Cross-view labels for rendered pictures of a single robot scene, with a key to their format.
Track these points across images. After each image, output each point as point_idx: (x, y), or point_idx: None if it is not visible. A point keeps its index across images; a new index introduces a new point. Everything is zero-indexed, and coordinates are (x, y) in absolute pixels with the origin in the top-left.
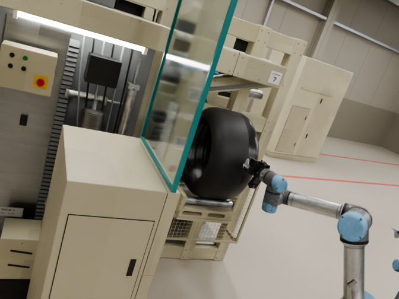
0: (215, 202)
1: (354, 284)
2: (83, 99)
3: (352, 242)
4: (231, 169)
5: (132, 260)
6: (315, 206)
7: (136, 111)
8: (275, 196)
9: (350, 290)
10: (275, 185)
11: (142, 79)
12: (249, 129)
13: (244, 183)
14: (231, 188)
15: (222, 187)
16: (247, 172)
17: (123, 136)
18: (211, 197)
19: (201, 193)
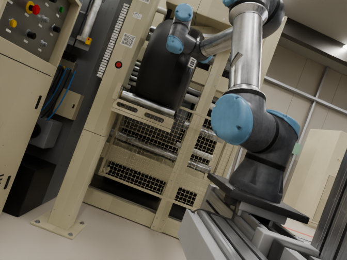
0: (155, 103)
1: (238, 58)
2: None
3: (237, 2)
4: (163, 51)
5: None
6: (224, 32)
7: (105, 30)
8: (178, 25)
9: (232, 71)
10: (176, 7)
11: (114, 4)
12: (193, 28)
13: (178, 70)
14: (166, 77)
15: (154, 72)
16: (182, 59)
17: None
18: (149, 93)
19: (138, 86)
